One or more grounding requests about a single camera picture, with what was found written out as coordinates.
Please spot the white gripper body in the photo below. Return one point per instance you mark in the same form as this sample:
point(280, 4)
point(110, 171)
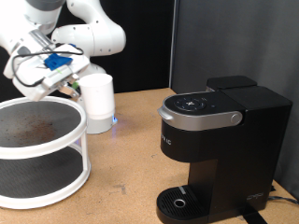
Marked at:
point(31, 84)

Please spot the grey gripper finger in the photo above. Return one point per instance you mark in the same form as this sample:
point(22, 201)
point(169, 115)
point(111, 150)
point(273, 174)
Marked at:
point(67, 90)

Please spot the black-padded gripper finger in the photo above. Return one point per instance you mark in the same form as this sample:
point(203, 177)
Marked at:
point(73, 77)

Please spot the black Keurig coffee machine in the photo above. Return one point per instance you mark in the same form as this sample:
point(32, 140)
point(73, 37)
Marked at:
point(249, 140)

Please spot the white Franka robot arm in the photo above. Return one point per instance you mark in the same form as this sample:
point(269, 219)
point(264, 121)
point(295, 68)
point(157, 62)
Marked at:
point(93, 37)

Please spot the white two-tier turntable shelf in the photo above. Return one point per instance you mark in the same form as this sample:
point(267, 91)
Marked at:
point(25, 130)

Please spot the black backdrop curtain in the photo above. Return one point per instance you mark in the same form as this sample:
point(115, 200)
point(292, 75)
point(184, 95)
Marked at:
point(146, 46)

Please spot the grey partition panel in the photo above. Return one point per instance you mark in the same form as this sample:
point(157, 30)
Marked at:
point(264, 31)

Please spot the black tape strip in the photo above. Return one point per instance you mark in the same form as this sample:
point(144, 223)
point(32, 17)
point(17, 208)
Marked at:
point(253, 217)

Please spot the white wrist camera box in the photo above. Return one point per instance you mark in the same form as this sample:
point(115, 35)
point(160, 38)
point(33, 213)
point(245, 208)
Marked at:
point(73, 67)

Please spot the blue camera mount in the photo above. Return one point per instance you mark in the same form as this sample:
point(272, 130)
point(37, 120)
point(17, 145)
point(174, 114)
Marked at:
point(57, 60)

